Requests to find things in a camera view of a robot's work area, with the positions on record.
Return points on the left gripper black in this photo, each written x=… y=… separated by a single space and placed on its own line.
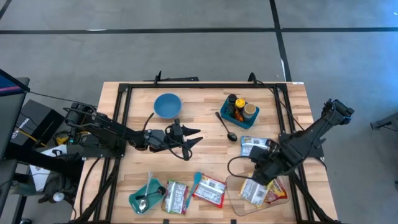
x=158 y=138

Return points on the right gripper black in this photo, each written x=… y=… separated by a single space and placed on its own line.
x=267 y=165

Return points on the light blue ramen pack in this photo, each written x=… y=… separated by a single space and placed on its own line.
x=248 y=144

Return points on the red and yellow ramen pack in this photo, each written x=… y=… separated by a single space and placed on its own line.
x=278 y=191

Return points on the blue round bowl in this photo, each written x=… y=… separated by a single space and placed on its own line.
x=168 y=105

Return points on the black spoon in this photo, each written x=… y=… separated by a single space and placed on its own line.
x=231 y=136

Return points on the clear plastic container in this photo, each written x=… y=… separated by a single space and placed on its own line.
x=236 y=199

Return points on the dark green pepper tin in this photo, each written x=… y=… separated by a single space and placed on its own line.
x=230 y=110

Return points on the red beef ramen pack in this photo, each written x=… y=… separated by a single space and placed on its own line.
x=209 y=190

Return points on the jar with tan lid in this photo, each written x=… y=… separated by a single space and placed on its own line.
x=249 y=109

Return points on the spice jar with yellow lid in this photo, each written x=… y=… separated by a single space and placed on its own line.
x=239 y=103

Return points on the silver metal spoon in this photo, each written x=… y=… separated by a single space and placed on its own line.
x=143 y=203
x=161 y=190

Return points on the pink lime shrimp ramen pack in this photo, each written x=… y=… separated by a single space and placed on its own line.
x=174 y=196

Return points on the teal rectangular dish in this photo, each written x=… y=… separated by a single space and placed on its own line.
x=152 y=186

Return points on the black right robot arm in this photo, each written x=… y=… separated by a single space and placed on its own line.
x=311 y=137

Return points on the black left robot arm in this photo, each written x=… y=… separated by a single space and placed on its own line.
x=105 y=127

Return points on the blue condiment bin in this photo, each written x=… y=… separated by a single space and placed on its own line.
x=245 y=124

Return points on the white round cap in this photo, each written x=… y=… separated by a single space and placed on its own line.
x=58 y=196

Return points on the black equipment box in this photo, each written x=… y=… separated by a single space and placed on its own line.
x=37 y=118

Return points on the white paper sheet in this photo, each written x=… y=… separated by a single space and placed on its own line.
x=38 y=179

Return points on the monitor with blue screen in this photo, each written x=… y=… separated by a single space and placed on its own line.
x=9 y=109

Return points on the black aluminium table frame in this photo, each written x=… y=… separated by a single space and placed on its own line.
x=202 y=85

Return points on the black flat bracket bar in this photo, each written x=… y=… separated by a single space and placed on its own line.
x=177 y=79

